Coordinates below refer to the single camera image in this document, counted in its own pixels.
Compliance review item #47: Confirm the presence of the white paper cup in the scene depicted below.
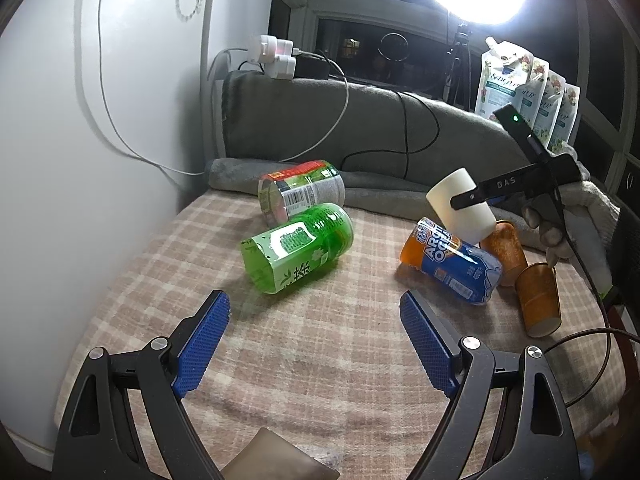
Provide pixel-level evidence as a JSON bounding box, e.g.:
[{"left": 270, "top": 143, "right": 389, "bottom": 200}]
[{"left": 426, "top": 168, "right": 496, "bottom": 245}]

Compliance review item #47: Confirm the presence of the orange paper cup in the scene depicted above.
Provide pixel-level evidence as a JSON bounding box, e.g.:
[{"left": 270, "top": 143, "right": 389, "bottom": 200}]
[
  {"left": 515, "top": 262, "right": 562, "bottom": 338},
  {"left": 480, "top": 220, "right": 527, "bottom": 287}
]

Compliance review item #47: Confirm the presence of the white gloved right hand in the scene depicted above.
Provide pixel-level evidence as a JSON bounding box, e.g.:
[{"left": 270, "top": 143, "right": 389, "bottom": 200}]
[{"left": 519, "top": 148, "right": 622, "bottom": 286}]

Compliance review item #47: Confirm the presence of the white refill pouch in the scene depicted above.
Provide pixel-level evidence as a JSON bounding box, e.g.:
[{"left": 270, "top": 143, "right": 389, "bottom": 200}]
[
  {"left": 548, "top": 84, "right": 580, "bottom": 154},
  {"left": 533, "top": 70, "right": 566, "bottom": 148},
  {"left": 474, "top": 37, "right": 534, "bottom": 122},
  {"left": 518, "top": 58, "right": 549, "bottom": 128}
]

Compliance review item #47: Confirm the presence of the blue orange drink bottle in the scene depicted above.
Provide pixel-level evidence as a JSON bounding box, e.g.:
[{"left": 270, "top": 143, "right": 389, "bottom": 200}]
[{"left": 400, "top": 217, "right": 502, "bottom": 304}]

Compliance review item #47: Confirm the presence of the black tripod stand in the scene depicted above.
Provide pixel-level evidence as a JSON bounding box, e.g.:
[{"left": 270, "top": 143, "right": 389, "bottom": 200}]
[{"left": 442, "top": 22, "right": 472, "bottom": 112}]

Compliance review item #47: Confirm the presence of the grey fleece blanket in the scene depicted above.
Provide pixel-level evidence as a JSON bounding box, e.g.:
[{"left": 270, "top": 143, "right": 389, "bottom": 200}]
[{"left": 208, "top": 72, "right": 528, "bottom": 220}]

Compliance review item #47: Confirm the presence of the plaid beige seat cover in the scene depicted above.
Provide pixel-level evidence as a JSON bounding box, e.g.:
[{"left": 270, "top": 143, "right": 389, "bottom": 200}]
[{"left": 53, "top": 190, "right": 627, "bottom": 480}]

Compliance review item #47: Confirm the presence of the green tea bottle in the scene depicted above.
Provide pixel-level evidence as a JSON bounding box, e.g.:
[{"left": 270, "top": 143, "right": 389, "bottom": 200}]
[{"left": 240, "top": 203, "right": 354, "bottom": 295}]

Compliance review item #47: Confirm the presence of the black power brick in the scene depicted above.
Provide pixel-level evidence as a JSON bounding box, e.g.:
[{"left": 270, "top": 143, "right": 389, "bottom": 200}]
[{"left": 294, "top": 55, "right": 331, "bottom": 80}]

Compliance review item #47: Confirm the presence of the clear green labelled bottle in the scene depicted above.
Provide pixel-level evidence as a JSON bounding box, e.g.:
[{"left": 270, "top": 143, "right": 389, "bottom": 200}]
[{"left": 257, "top": 160, "right": 346, "bottom": 228}]

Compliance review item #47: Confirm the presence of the white power adapter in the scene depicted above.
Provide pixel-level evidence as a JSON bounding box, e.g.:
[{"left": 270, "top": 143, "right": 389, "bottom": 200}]
[{"left": 247, "top": 35, "right": 296, "bottom": 80}]

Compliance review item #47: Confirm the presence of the black cable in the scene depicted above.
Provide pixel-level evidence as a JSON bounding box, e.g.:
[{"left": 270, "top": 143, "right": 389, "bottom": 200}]
[{"left": 236, "top": 49, "right": 443, "bottom": 181}]

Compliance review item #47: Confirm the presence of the white cable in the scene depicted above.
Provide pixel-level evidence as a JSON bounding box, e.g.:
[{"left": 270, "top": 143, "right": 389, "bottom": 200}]
[{"left": 96, "top": 0, "right": 352, "bottom": 177}]

